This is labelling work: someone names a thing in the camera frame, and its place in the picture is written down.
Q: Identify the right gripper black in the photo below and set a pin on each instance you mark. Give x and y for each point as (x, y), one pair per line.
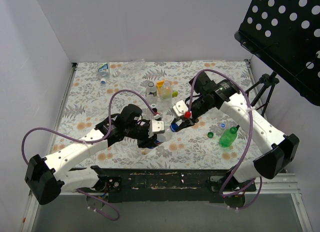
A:
(191, 119)

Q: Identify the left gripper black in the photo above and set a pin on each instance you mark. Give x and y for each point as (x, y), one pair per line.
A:
(145, 136)

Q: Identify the clear bottle blue label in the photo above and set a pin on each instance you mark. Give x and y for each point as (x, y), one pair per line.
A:
(164, 137)

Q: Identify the clear bottle black cap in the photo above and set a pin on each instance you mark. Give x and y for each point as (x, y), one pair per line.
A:
(151, 95)

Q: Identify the bottle green white label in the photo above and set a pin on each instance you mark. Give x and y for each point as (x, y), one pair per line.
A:
(103, 70)

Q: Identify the blue bottle cap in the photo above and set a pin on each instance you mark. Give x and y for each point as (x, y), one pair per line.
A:
(174, 127)

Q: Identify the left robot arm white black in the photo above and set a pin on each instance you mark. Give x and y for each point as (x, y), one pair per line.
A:
(52, 174)

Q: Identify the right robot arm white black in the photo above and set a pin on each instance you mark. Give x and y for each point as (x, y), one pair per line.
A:
(277, 149)

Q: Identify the green bottle cap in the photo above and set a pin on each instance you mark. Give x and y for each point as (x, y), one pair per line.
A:
(210, 134)

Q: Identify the green plastic bottle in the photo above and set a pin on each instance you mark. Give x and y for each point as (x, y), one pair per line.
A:
(228, 137)

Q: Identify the yellow green toy basket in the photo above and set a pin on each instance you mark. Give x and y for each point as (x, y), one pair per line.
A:
(158, 86)

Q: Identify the floral tablecloth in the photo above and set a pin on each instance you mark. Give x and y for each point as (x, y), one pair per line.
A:
(89, 102)

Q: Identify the black tripod stand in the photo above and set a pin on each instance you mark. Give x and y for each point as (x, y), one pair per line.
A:
(268, 81)

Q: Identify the black perforated music stand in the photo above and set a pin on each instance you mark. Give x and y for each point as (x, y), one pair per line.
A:
(285, 35)

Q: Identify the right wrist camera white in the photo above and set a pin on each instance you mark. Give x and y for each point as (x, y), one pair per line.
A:
(181, 110)

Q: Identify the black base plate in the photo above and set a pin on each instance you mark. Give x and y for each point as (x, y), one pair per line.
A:
(161, 185)

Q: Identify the aluminium frame rail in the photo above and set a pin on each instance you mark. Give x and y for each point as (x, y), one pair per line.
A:
(286, 184)

